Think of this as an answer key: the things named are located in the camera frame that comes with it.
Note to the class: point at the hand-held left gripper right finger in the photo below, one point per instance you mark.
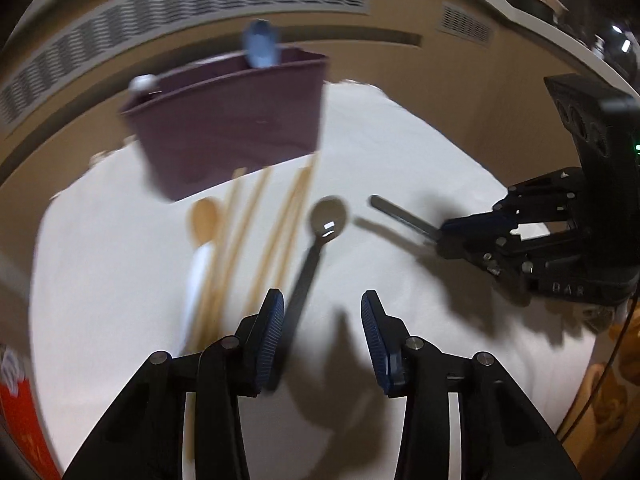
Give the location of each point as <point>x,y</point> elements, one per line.
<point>372,332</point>

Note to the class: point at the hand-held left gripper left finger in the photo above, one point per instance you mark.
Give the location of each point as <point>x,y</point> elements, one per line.
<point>270,332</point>

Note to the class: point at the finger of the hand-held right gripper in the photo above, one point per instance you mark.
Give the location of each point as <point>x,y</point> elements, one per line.
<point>540,195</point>
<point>470,249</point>

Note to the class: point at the dark metal utensil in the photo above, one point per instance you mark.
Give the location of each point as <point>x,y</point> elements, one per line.
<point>400,215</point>

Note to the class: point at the white plastic spoon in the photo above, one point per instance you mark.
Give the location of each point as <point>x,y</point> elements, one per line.
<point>197,285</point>

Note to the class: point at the black spoon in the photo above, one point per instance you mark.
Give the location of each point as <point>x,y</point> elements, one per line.
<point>327,217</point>

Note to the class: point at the maroon utensil container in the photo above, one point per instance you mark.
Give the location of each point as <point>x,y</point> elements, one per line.
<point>230,125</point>

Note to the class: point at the wooden chopstick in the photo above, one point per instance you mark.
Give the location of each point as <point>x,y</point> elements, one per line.
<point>229,260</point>
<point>297,220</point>
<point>276,240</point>
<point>249,235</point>
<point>218,260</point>

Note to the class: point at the wooden spoon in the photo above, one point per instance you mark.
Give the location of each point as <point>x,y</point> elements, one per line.
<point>205,222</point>

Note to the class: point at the white table cloth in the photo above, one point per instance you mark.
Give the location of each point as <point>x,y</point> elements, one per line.
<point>125,285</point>

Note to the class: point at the black pot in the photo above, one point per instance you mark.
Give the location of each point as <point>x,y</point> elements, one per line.
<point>530,4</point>

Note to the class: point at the small grey vent grille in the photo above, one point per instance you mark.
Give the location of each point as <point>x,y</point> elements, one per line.
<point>465,22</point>

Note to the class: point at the orange patterned surface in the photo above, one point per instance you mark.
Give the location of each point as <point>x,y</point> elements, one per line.
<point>615,410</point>

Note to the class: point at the red printed packet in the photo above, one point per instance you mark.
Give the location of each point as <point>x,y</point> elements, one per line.
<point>20,410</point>

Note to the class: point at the blue spoon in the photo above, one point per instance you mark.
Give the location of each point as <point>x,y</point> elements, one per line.
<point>260,42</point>

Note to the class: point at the long grey vent grille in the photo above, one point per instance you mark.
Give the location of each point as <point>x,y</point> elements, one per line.
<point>150,15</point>

